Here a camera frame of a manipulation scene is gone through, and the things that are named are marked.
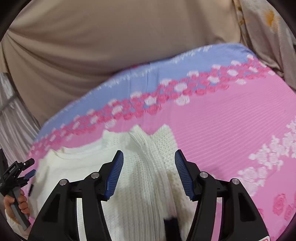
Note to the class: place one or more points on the person's left hand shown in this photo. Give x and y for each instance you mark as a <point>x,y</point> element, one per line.
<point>23,206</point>

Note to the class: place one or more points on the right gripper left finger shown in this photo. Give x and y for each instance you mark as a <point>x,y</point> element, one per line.
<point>57,219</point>

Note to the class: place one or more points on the floral cream quilt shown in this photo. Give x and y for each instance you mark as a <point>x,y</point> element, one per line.
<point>266,33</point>

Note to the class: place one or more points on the white red navy knit sweater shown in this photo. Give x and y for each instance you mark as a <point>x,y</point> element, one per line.
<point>149,190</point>

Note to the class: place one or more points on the cream left sleeve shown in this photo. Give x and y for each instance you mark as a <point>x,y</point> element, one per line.
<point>17,228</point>

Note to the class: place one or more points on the beige fabric drape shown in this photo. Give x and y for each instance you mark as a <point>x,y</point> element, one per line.
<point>56,51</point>

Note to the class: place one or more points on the pink floral bed sheet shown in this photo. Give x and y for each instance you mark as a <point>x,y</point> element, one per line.
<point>229,113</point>

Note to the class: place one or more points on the silver satin curtain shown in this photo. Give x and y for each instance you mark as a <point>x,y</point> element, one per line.
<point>18,127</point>

